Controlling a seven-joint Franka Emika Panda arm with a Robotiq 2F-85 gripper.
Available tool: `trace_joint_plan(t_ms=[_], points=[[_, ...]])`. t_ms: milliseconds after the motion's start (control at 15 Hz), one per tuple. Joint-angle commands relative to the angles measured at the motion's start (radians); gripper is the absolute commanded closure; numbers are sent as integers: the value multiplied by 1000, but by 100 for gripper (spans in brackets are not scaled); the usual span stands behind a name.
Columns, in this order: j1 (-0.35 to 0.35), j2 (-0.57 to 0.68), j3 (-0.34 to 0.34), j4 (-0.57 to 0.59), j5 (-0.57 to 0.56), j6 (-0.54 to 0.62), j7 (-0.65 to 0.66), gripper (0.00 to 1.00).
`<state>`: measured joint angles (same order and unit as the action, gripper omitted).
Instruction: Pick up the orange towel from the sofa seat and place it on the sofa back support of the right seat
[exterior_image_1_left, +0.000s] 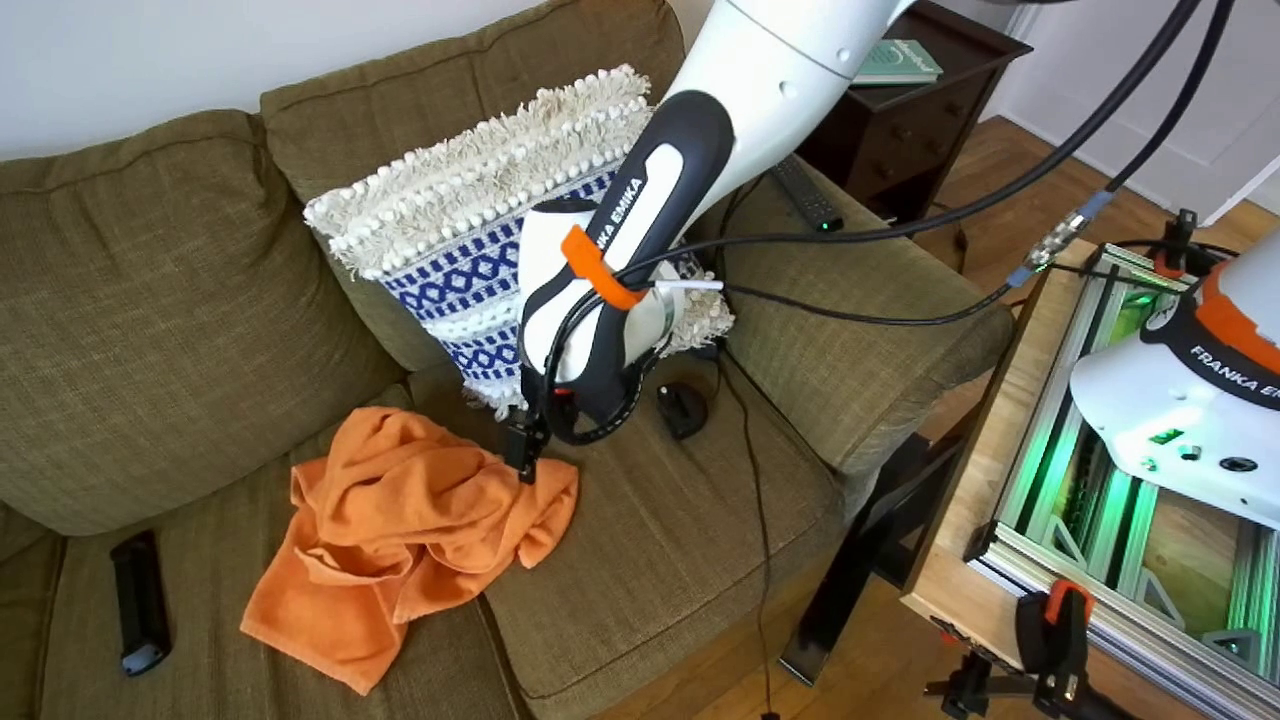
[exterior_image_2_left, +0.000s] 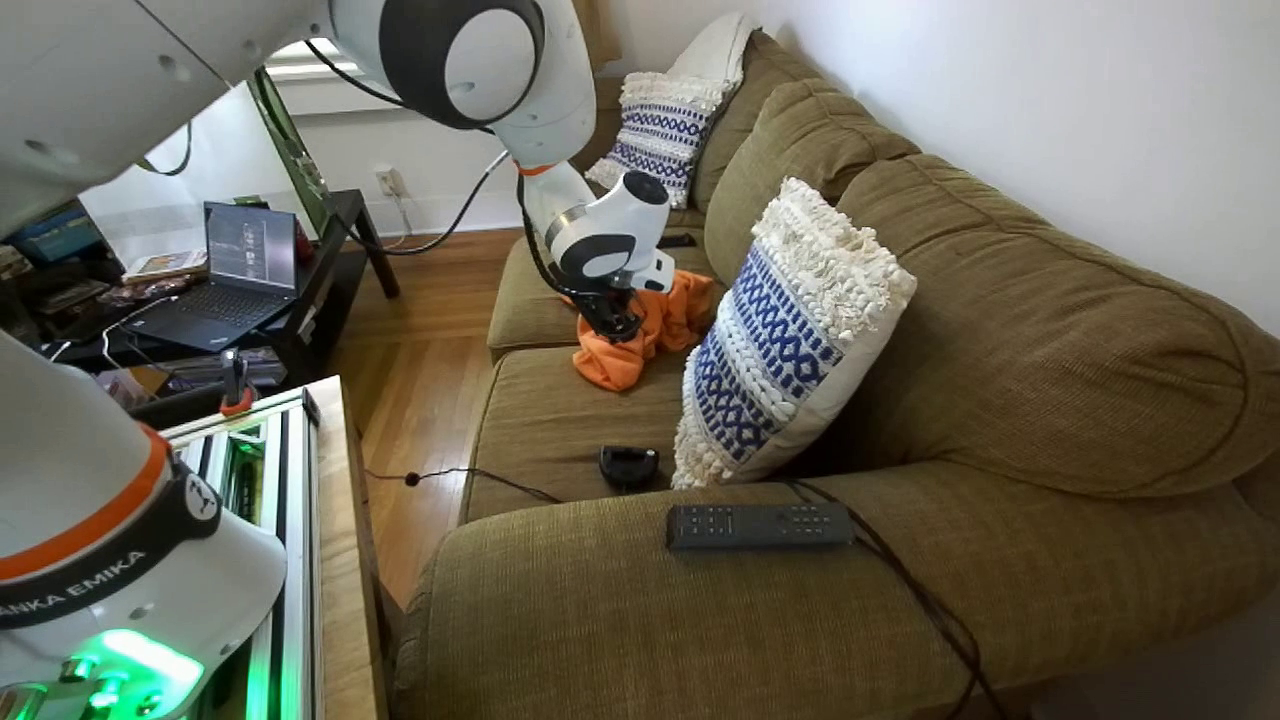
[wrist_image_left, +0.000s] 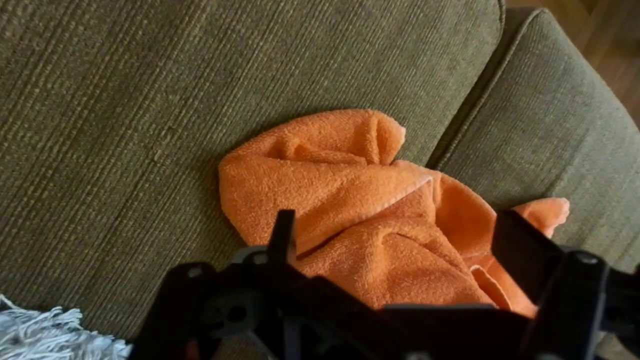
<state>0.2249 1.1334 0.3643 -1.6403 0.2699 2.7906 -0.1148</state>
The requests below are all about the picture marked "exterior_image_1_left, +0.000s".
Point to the narrow olive sofa back cushion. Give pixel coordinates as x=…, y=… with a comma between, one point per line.
x=346, y=121

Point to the long black remote control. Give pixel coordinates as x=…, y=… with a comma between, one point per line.
x=818, y=205

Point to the olive green fabric sofa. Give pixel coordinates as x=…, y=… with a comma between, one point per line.
x=812, y=363

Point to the olive sofa seat cushion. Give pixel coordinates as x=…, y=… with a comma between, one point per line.
x=215, y=563
x=653, y=547

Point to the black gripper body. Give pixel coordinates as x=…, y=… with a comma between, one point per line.
x=530, y=429

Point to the wide olive sofa back cushion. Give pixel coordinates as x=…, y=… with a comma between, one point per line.
x=161, y=306

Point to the dark wooden side table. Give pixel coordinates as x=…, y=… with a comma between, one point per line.
x=905, y=133

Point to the black metal cart leg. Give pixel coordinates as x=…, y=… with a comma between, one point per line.
x=840, y=586

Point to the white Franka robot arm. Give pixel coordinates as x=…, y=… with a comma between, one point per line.
x=774, y=66

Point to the black and orange clamp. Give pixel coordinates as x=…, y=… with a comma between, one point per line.
x=1055, y=633

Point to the black remote with grey end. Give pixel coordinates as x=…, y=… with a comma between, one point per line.
x=137, y=601

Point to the orange towel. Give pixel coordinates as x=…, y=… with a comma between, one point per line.
x=402, y=533

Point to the small black rounded device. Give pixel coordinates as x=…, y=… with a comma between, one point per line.
x=684, y=409

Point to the wooden robot cart board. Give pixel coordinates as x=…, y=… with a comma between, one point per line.
x=972, y=455

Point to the white and blue throw pillow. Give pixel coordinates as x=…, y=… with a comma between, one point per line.
x=442, y=255

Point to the green book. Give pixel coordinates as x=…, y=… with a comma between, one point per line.
x=901, y=60

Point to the small black clamp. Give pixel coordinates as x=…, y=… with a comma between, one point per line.
x=1173, y=246

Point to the aluminium profile frame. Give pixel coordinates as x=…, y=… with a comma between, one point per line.
x=1064, y=467

